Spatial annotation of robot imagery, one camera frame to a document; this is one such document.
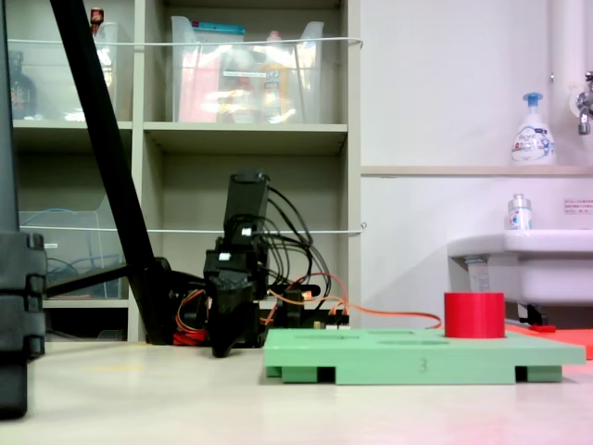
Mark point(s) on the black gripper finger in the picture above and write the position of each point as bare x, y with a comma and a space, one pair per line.
227, 324

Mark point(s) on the red cylinder block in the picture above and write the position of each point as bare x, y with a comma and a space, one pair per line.
475, 315

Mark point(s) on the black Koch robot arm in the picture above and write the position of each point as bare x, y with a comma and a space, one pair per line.
245, 199

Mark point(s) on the beige shelf unit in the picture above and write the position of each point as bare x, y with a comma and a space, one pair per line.
245, 132

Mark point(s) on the clear bin with packages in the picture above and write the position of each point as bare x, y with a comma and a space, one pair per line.
241, 83

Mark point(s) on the green shape sorter board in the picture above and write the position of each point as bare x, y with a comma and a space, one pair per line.
417, 357

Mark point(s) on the notched black stack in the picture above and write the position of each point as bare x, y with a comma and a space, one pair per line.
21, 301

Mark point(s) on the clear plastic bin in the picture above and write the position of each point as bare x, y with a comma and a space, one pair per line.
55, 79

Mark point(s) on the dark glass bottle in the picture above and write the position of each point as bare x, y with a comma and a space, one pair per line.
21, 90

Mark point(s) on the small brown capped bottle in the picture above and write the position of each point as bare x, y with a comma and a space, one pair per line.
96, 18

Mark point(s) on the small clear sanitizer bottle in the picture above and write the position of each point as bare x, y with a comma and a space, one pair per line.
519, 215

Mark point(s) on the white sink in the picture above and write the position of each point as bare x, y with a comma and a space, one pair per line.
542, 264

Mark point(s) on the white pump soap bottle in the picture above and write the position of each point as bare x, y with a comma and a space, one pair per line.
533, 139

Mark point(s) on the red flat mat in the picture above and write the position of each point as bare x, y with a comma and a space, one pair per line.
572, 337

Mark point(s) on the metal faucet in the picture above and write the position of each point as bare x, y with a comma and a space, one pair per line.
584, 109

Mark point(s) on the beige wall ledge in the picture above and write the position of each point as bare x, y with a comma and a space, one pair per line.
463, 170

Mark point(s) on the dark upright post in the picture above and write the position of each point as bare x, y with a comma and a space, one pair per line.
7, 139

